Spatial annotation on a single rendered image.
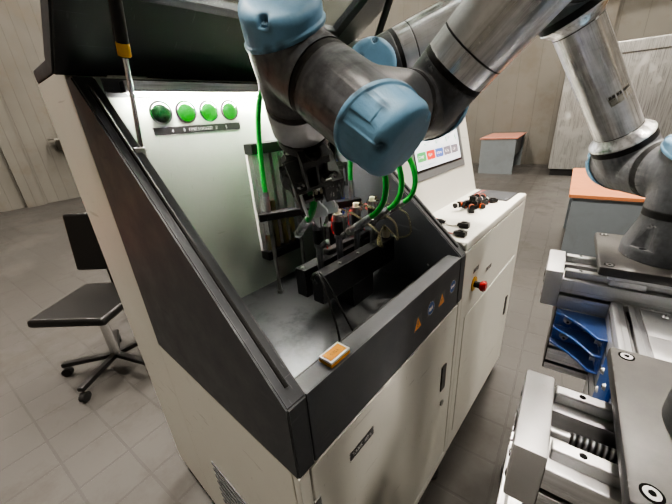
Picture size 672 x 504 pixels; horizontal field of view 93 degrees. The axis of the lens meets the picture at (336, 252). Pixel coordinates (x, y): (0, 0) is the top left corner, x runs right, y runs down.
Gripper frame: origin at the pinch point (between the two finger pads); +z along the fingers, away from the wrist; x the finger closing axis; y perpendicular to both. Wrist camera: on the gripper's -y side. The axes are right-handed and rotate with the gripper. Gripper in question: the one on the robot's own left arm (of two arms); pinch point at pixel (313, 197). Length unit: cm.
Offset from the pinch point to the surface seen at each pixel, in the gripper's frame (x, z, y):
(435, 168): 54, 53, -27
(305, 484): -19, 14, 45
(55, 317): -138, 109, -51
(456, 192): 66, 69, -21
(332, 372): -8.0, 5.7, 30.0
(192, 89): -16.3, 2.5, -40.5
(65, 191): -465, 551, -577
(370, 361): -0.6, 15.2, 30.4
